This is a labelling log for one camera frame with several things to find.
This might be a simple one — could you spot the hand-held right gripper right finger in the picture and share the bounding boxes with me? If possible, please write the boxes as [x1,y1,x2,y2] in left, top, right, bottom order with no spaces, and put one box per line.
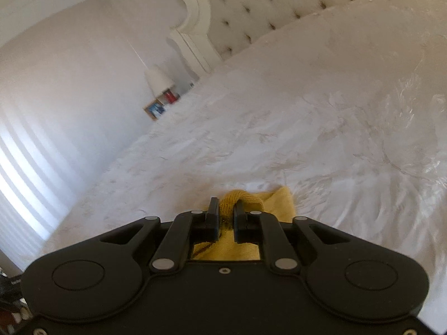
[233,200,351,273]

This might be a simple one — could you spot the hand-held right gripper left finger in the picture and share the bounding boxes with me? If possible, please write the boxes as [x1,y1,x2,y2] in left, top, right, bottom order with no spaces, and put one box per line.
[101,198,220,273]

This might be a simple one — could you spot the yellow knit sweater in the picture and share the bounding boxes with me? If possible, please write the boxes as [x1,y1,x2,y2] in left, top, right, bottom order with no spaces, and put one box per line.
[192,186,298,262]

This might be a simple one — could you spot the white embroidered bedspread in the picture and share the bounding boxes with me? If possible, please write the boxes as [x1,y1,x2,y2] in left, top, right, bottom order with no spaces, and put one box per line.
[45,0,447,322]

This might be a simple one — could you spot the white table lamp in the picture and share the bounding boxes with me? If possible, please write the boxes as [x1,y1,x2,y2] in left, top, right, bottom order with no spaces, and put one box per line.
[144,64,174,97]

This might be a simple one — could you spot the beige tufted headboard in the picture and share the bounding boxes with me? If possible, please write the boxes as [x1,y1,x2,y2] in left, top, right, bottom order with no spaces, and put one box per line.
[206,0,434,61]

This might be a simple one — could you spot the wooden picture frame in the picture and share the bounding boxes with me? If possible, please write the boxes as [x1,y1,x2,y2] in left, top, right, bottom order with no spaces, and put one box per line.
[143,99,165,122]

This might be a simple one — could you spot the white carved bed frame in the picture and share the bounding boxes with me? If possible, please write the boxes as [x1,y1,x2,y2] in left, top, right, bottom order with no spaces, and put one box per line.
[169,0,226,79]

